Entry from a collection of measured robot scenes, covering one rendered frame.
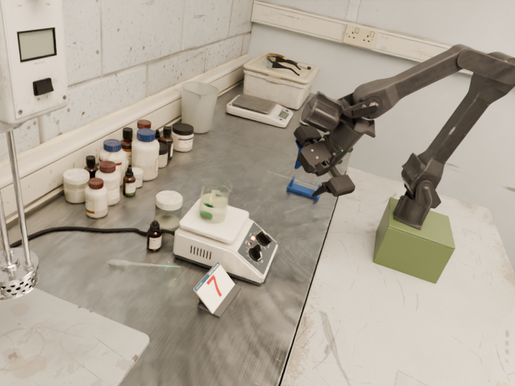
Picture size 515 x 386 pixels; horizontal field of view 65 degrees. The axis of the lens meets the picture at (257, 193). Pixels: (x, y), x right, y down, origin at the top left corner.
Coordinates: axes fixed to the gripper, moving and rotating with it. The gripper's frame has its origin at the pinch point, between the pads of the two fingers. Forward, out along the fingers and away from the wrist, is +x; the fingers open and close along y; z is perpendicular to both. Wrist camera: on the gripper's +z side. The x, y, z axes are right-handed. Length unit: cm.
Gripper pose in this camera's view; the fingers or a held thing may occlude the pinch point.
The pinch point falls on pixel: (312, 173)
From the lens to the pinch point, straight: 95.1
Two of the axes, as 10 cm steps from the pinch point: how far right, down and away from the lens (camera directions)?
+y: 4.5, 8.1, -3.8
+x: -4.3, 5.7, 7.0
